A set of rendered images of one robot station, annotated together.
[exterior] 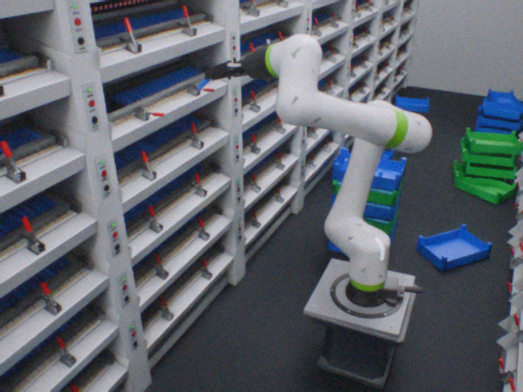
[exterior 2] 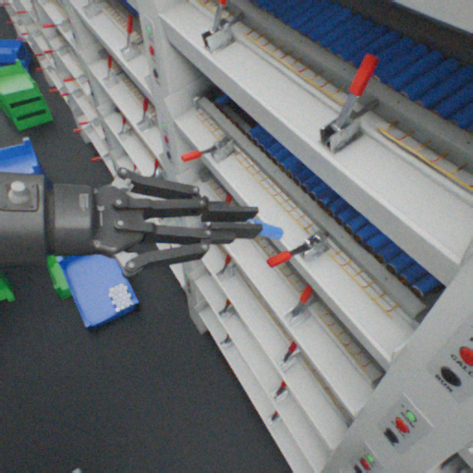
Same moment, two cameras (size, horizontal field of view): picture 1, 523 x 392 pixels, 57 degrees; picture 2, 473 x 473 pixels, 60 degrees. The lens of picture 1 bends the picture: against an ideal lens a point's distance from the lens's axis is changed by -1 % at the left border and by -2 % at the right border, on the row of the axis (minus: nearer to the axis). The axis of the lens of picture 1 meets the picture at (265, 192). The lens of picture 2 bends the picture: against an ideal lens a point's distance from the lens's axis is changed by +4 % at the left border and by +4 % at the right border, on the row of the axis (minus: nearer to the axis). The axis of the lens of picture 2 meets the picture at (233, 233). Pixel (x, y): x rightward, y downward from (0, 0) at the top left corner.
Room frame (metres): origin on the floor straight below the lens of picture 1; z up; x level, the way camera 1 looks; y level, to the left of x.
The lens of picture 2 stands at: (1.68, -0.13, 1.41)
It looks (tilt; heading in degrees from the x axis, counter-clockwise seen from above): 49 degrees down; 122
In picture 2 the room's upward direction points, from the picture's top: straight up
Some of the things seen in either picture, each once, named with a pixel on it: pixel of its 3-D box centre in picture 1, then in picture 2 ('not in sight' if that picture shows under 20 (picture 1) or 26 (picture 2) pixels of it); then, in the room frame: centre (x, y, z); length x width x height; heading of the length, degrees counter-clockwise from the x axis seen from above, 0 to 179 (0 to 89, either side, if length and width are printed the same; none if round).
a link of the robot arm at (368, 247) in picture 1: (367, 256); not in sight; (1.33, -0.34, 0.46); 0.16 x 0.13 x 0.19; 25
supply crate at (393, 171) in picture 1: (369, 168); not in sight; (2.05, -0.49, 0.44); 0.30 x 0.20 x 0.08; 68
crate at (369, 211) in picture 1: (366, 198); not in sight; (2.05, -0.49, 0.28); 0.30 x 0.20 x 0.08; 68
